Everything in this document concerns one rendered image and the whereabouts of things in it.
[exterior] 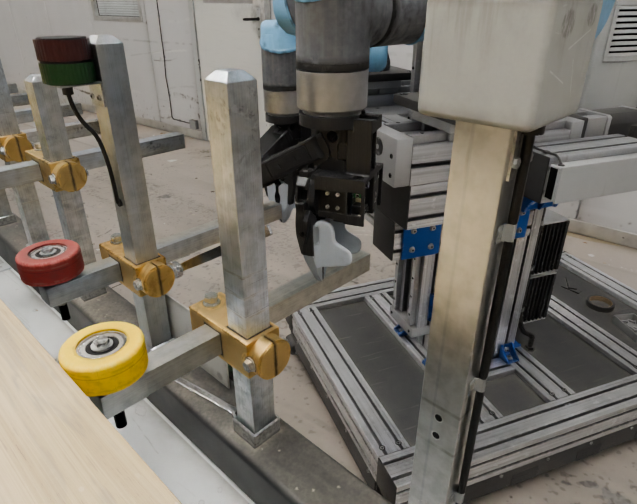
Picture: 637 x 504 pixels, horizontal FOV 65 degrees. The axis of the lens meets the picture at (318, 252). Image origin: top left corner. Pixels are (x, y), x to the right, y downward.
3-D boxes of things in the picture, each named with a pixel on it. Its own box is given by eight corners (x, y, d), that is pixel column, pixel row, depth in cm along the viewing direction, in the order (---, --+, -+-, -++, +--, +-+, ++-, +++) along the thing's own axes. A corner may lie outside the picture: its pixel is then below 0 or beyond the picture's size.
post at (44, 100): (103, 317, 103) (45, 72, 81) (111, 324, 100) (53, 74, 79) (86, 325, 100) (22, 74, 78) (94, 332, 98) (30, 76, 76)
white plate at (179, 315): (142, 317, 89) (133, 268, 85) (231, 387, 73) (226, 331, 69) (139, 318, 89) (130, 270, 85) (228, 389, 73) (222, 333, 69)
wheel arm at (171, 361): (354, 268, 81) (355, 244, 79) (370, 275, 79) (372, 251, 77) (92, 410, 53) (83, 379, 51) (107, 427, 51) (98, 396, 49)
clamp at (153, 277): (133, 261, 83) (128, 233, 81) (177, 290, 75) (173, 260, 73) (100, 273, 80) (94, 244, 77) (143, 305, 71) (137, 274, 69)
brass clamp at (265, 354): (227, 320, 68) (224, 289, 66) (295, 365, 60) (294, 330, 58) (188, 340, 64) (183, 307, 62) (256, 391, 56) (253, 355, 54)
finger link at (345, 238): (355, 286, 62) (358, 218, 58) (311, 277, 64) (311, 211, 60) (363, 274, 65) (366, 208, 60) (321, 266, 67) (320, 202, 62)
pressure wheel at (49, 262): (81, 297, 78) (64, 230, 72) (105, 317, 73) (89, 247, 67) (27, 318, 72) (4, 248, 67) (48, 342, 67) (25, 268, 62)
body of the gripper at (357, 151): (362, 234, 54) (366, 122, 48) (290, 222, 57) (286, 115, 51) (381, 209, 60) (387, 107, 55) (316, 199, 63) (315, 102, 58)
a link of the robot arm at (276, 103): (283, 93, 84) (252, 88, 89) (283, 120, 86) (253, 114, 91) (313, 88, 89) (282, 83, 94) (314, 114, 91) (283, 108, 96)
